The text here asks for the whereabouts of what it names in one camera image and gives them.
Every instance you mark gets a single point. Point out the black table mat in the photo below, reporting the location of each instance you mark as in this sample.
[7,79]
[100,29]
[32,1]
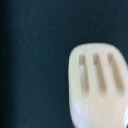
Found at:
[36,38]

